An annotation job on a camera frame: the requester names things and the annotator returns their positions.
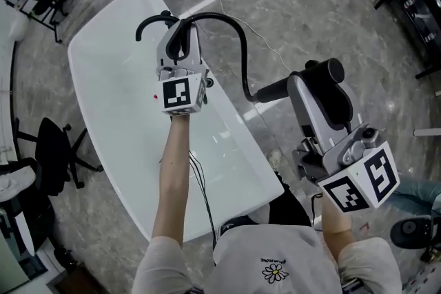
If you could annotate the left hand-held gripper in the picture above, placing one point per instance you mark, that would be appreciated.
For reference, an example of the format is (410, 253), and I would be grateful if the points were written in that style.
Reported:
(176, 93)

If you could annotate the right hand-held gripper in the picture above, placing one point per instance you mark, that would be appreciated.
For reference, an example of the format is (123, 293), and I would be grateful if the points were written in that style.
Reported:
(348, 162)

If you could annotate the black shower head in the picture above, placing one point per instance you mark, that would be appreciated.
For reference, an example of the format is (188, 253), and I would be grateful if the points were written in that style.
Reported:
(275, 89)

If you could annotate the person's right forearm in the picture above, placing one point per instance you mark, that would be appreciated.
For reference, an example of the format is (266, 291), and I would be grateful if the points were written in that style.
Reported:
(336, 230)

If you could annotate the person's left forearm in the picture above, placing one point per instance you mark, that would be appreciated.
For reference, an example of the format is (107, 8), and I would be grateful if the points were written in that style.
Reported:
(174, 175)

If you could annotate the black curved bathtub faucet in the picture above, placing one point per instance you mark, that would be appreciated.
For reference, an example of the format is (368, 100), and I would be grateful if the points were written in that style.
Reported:
(146, 24)

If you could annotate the white bathtub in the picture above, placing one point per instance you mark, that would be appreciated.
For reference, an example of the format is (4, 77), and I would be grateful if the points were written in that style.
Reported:
(120, 79)

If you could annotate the person's white shoe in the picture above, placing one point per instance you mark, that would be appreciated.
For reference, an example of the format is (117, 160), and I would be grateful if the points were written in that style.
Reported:
(274, 159)

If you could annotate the person's black trousers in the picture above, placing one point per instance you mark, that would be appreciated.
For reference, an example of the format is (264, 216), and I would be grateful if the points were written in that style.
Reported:
(289, 206)

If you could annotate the white bar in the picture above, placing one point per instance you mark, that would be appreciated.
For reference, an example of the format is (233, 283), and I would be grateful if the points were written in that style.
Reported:
(427, 131)

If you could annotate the black shelf unit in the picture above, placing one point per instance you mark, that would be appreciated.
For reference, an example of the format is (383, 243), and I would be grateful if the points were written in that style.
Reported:
(413, 7)

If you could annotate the black office chair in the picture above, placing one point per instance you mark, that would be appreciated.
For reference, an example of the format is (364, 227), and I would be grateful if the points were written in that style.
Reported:
(55, 144)

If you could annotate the white flower print shirt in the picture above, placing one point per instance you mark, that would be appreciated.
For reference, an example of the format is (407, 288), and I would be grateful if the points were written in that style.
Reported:
(275, 261)

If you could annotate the white curved desk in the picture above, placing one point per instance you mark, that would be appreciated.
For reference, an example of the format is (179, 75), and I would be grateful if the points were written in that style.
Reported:
(8, 55)

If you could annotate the black chair with grey cushion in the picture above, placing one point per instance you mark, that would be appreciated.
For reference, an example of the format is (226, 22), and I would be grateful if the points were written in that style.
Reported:
(17, 175)

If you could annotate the brown box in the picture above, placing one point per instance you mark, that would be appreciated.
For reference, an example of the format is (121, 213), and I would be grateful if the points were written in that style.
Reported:
(77, 277)

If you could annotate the white cabinet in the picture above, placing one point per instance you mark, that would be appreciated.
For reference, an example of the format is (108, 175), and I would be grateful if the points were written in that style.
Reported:
(17, 244)

